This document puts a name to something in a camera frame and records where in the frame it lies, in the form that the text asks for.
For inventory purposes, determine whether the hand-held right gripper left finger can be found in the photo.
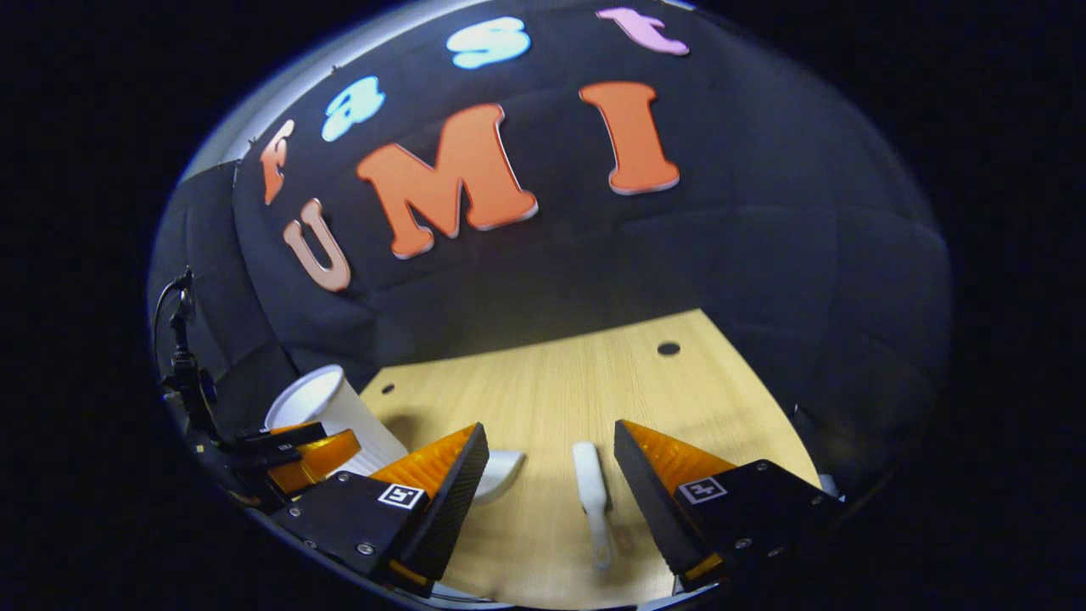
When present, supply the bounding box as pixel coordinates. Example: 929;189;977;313
271;422;490;597

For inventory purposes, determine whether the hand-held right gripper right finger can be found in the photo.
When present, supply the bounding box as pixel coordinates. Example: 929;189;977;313
613;419;847;588

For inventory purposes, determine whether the white ribbed garbage bin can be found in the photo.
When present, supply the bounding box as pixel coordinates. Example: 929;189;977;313
265;365;410;478

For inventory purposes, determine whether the white dustpan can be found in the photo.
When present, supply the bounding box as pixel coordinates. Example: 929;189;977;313
471;450;527;507

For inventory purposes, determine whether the small white broom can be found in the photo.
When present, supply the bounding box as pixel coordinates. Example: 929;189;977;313
572;441;613;571

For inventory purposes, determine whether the wooden desktop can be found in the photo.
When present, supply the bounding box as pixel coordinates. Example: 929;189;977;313
339;308;822;610

